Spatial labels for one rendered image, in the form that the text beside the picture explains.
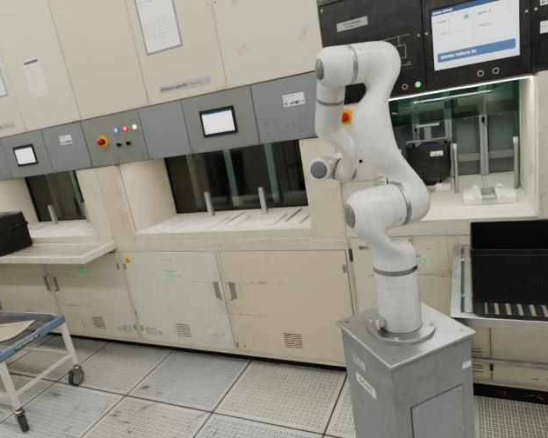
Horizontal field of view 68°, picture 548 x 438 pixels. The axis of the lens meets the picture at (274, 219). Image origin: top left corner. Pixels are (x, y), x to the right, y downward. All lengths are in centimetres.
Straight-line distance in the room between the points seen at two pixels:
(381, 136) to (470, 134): 163
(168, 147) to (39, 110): 97
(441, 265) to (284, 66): 112
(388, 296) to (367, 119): 48
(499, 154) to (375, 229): 172
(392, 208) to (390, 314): 31
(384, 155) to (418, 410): 69
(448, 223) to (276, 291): 94
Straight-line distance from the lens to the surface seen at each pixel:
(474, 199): 204
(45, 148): 296
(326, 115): 134
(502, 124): 269
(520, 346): 211
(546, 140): 176
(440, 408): 131
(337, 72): 110
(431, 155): 232
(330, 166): 142
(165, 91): 225
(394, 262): 112
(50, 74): 283
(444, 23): 178
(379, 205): 106
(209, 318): 253
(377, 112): 110
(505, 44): 178
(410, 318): 121
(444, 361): 124
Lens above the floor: 142
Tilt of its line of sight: 14 degrees down
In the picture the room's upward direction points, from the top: 10 degrees counter-clockwise
